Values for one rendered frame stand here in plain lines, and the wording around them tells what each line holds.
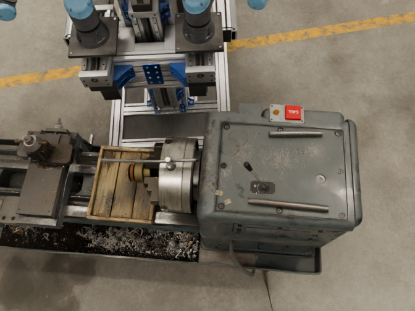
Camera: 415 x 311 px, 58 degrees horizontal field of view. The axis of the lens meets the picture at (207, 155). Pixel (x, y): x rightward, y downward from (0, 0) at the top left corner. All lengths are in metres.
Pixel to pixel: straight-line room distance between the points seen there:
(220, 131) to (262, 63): 1.78
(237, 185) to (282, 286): 1.33
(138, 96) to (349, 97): 1.62
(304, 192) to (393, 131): 1.81
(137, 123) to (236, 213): 1.52
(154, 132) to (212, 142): 1.25
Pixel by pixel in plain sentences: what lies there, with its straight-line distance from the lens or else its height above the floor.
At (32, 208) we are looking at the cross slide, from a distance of 1.84.
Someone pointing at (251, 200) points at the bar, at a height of 1.28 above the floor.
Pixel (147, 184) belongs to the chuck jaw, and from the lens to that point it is 1.56.
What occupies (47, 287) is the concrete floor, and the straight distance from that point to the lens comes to 2.80.
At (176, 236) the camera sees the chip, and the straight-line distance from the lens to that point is 2.04.
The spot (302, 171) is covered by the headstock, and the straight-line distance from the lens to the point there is 1.42.
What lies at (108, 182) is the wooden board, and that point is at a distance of 1.84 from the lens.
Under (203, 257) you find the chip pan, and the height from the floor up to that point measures 0.54.
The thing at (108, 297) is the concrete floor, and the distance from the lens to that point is 2.66.
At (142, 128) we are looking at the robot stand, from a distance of 2.68.
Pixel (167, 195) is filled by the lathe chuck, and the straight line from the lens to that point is 1.45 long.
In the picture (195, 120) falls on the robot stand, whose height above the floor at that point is 0.21.
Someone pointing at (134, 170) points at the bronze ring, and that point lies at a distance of 1.58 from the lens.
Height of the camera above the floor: 2.56
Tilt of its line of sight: 68 degrees down
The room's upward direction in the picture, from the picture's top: 5 degrees counter-clockwise
